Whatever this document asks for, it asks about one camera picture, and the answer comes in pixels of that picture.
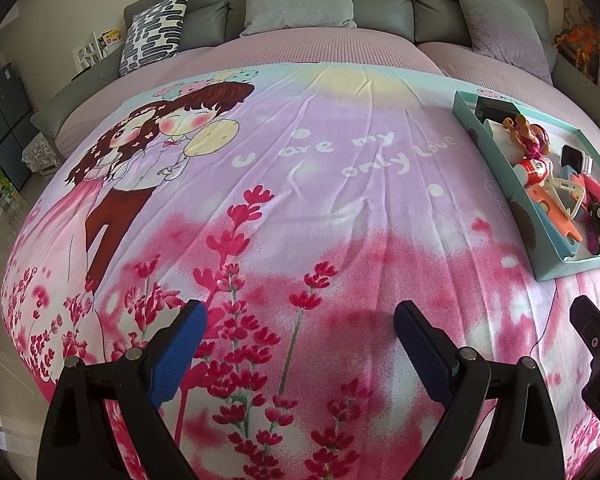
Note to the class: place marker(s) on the white triangular plastic clip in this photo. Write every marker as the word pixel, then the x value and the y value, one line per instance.
pixel 555 185

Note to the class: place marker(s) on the black white patterned pillow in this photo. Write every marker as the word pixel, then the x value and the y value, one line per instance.
pixel 152 30

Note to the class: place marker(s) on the printed cartoon blanket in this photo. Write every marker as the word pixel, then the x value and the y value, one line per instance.
pixel 305 210

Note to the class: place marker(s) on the orange and black object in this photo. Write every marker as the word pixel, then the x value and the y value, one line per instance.
pixel 575 42

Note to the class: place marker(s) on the white rectangular block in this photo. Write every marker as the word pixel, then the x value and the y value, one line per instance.
pixel 492 127

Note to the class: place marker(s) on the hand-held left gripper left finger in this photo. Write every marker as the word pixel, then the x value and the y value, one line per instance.
pixel 177 355

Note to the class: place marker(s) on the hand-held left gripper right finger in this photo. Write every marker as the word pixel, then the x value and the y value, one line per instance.
pixel 425 355

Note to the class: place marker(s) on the lavender pillow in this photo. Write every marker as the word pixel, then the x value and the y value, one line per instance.
pixel 505 30

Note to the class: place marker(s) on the green plant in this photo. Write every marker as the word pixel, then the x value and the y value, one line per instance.
pixel 5 182

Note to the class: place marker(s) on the orange and blue plastic tool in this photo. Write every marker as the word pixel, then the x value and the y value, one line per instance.
pixel 545 205

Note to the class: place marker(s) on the white smart watch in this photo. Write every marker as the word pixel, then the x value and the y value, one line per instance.
pixel 572 157

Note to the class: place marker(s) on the black plug adapter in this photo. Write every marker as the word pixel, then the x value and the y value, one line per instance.
pixel 497 109

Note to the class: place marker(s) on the teal cardboard box tray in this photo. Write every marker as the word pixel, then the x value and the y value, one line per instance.
pixel 545 255

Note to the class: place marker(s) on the red white tube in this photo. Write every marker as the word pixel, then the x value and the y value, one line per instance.
pixel 532 170

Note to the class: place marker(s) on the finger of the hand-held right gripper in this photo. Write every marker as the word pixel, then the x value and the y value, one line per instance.
pixel 592 325

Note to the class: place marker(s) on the brown pink toy dog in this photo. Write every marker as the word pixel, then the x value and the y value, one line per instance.
pixel 530 137

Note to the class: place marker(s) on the dark grey cabinet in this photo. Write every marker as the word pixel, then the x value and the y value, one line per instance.
pixel 5 115

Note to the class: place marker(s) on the white shelf rack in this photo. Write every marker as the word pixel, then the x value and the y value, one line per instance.
pixel 87 52

